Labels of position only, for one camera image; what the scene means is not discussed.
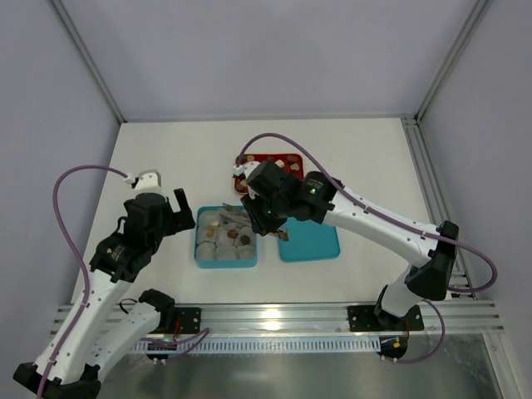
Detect aluminium front rail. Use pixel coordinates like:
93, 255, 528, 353
193, 298, 505, 336

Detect metal tweezers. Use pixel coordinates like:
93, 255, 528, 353
220, 203, 289, 242

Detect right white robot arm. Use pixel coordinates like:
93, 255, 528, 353
234, 161, 459, 329

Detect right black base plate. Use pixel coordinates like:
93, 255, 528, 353
347, 304, 425, 333

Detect slotted cable duct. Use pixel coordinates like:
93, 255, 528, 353
130, 336, 381, 356

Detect red rectangular tray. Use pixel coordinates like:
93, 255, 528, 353
242, 153, 304, 180

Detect teal box lid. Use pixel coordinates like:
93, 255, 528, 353
278, 218, 341, 263

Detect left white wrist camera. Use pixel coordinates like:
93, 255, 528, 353
123, 170, 163, 195

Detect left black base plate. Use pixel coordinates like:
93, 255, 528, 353
174, 307, 202, 335

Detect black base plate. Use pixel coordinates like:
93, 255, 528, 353
347, 304, 425, 333
174, 307, 202, 335

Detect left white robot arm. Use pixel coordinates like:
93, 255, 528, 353
13, 189, 195, 398

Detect teal box with paper cups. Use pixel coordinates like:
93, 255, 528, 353
194, 206, 258, 269

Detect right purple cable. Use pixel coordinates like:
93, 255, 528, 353
233, 132, 499, 365

